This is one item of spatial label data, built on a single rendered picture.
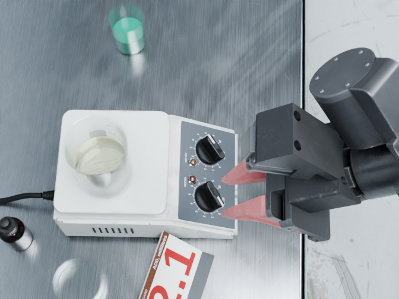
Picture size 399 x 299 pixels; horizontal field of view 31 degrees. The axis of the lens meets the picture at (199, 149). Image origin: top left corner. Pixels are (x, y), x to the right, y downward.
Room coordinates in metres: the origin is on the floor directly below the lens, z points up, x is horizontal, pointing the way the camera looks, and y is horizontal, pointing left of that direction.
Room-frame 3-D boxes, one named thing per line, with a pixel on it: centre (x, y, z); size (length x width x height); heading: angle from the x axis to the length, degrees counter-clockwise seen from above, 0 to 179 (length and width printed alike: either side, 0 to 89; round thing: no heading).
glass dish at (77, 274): (0.16, 0.14, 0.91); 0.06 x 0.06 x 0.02
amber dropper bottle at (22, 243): (0.22, 0.21, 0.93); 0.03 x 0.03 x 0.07
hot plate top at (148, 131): (0.28, 0.09, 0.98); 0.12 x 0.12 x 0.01; 88
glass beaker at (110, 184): (0.26, 0.10, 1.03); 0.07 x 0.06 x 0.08; 51
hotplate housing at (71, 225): (0.28, 0.07, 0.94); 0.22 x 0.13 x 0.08; 88
